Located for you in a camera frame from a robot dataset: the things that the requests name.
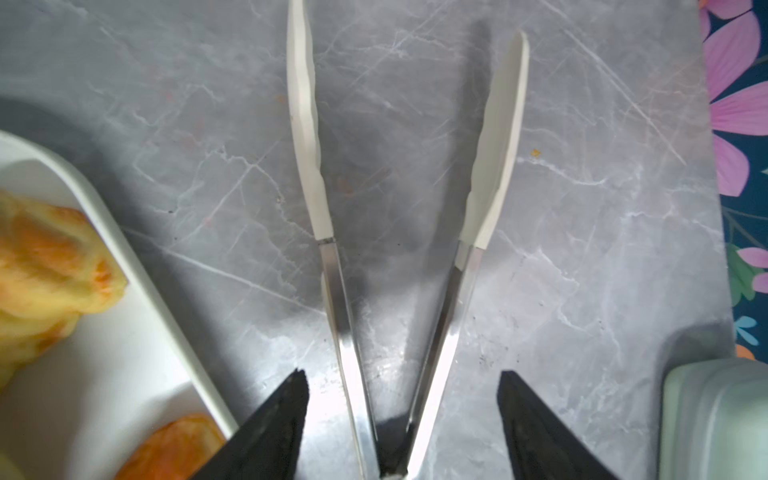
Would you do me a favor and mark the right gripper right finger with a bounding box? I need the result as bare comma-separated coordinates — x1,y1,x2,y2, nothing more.
396,31,530,479

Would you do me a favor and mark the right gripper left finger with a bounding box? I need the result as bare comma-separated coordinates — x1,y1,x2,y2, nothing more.
286,1,381,479

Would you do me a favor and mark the pale yellow croissant bread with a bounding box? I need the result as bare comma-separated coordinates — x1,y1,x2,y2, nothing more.
1,191,128,386

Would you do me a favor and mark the brown croissant fake bread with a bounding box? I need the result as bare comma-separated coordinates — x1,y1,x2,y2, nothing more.
115,414,226,479

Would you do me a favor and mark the pale green box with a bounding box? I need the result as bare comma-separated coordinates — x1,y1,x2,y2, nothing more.
658,358,767,479

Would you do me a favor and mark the white rectangular tray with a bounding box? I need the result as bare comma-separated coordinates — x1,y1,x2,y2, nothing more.
1,133,238,479

